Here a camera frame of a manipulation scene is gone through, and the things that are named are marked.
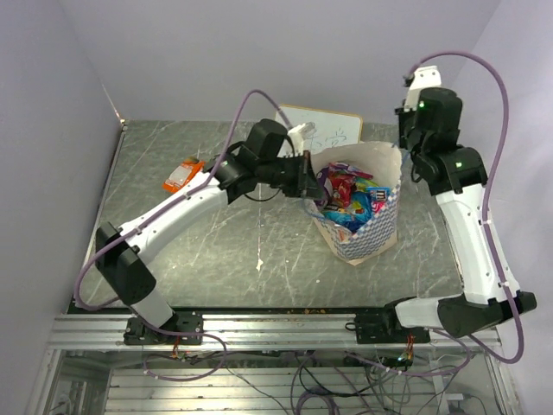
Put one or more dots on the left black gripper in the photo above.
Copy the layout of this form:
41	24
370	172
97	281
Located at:
307	175

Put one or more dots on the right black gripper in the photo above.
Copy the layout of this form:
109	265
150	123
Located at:
403	116

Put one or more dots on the blue checkered paper bag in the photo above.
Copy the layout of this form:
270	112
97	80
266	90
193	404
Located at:
383	161

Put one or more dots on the orange snack packet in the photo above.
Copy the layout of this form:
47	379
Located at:
183	174

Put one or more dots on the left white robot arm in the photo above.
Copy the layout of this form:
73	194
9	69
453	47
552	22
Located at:
270	155

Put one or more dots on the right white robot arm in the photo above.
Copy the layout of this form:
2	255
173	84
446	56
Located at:
428	124

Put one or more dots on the purple snack packet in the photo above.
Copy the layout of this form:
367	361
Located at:
323	178

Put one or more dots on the red snack packet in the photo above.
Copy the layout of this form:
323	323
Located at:
343	186

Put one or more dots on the pink snack packet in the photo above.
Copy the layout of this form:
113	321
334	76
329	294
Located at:
348	169

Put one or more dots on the blue candy packet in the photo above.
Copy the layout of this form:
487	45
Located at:
353	217

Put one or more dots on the small whiteboard on stand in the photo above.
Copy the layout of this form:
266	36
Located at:
329	129

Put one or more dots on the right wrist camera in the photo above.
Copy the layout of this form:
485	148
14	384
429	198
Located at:
422	78

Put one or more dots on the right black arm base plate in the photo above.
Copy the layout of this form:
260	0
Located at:
375	329

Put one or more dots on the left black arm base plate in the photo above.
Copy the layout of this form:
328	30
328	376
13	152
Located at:
183	327

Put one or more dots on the aluminium mounting rail frame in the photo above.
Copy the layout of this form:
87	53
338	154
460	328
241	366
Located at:
267	362

